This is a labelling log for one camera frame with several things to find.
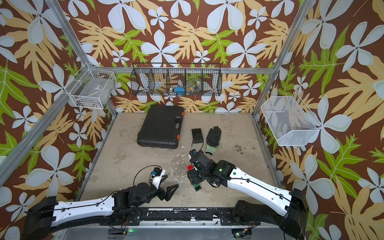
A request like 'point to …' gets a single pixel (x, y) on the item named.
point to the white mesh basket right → (290, 122)
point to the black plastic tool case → (161, 126)
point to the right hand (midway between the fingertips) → (191, 173)
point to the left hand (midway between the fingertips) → (174, 180)
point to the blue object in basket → (180, 91)
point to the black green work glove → (212, 140)
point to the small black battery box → (197, 136)
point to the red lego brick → (189, 167)
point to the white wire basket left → (91, 88)
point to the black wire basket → (177, 79)
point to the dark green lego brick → (197, 187)
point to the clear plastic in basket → (193, 87)
